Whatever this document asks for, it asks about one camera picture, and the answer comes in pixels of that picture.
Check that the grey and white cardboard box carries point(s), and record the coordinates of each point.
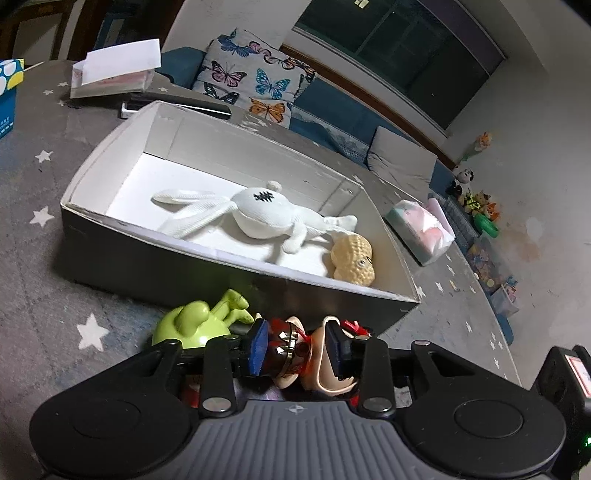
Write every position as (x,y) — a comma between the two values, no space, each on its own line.
(138,258)

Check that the black remote control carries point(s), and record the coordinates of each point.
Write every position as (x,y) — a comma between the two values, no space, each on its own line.
(184,102)

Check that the red and tan doll figure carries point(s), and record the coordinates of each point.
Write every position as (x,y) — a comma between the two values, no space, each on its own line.
(292,353)

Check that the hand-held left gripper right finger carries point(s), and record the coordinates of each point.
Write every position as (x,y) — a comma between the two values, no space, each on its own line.
(336,350)

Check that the dark wooden chair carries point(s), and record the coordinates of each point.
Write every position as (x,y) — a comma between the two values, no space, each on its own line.
(41,27)

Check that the beige knitted peanut toy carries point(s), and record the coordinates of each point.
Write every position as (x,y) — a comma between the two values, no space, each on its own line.
(352,261)

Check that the brown plush toy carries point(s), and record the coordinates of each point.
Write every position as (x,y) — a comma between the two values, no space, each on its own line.
(480,201)

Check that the grey cushion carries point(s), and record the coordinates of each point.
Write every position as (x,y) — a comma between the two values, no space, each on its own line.
(399,157)

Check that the orange fox toy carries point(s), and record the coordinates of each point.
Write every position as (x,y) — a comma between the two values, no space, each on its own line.
(484,140)

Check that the blue sofa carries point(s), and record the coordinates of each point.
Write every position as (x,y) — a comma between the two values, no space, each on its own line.
(323,120)

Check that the green plastic toy figure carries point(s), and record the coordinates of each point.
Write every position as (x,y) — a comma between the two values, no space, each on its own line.
(189,323)

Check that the blue tissue box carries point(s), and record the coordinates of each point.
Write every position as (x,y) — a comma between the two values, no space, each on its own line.
(9,101)

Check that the panda plush toy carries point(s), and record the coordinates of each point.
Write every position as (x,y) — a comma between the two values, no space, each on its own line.
(461,180)

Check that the small clear storage bin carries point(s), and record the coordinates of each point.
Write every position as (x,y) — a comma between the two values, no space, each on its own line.
(505,297)

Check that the open white paper box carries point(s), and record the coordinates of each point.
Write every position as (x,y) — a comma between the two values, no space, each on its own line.
(115,69)

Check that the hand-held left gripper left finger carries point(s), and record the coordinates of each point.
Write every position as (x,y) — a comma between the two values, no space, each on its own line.
(256,347)

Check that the butterfly print pillow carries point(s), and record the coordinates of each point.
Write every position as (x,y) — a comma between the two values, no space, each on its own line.
(251,74)

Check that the white plush rabbit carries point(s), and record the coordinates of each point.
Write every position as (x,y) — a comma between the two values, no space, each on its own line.
(263,212)

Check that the grey star print tablecloth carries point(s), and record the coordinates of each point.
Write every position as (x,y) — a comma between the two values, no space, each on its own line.
(37,286)

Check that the pastel tissue pack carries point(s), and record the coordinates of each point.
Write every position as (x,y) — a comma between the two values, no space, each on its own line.
(418,230)

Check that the dark window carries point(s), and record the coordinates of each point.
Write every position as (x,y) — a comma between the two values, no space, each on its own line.
(397,50)

